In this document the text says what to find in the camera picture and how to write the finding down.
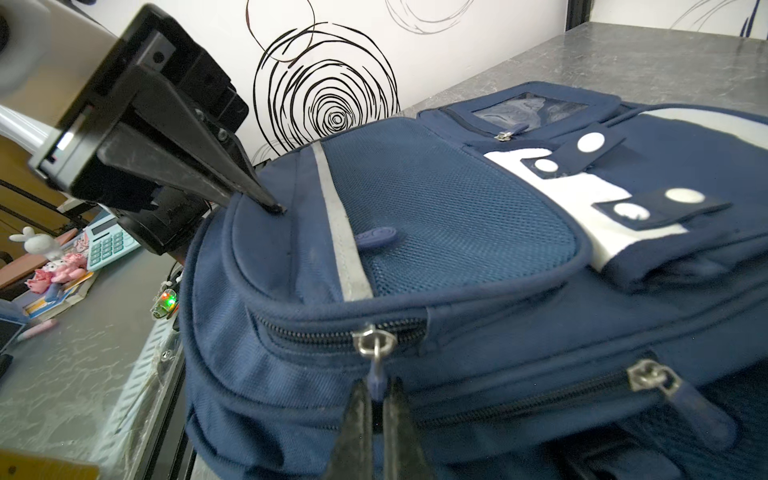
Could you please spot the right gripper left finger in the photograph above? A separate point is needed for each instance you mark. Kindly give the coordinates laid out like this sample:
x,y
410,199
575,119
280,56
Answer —
x,y
352,454

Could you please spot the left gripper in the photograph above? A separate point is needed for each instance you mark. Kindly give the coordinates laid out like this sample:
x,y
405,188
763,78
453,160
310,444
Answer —
x,y
158,115

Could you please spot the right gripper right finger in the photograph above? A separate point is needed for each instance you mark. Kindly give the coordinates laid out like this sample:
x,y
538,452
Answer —
x,y
404,457

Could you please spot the navy blue student backpack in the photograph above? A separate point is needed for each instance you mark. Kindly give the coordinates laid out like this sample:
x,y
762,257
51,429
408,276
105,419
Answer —
x,y
567,285

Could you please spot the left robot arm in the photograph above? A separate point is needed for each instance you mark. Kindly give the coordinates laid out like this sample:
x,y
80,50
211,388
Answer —
x,y
169,227

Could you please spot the mint green calculator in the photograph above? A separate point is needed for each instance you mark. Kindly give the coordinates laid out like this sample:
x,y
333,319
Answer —
x,y
107,242

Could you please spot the white rabbit figurine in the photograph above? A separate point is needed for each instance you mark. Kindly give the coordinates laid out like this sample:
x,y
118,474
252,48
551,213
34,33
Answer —
x,y
38,243

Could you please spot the pink plush toy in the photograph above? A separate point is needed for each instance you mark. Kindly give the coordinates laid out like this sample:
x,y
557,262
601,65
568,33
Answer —
x,y
70,267

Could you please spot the pink pen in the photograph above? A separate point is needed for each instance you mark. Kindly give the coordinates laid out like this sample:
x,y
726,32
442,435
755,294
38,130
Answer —
x,y
37,330

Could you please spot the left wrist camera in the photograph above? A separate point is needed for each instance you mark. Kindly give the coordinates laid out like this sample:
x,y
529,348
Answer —
x,y
48,54

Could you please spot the white slotted cable duct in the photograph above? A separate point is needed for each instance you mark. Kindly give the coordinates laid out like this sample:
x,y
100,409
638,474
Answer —
x,y
111,446

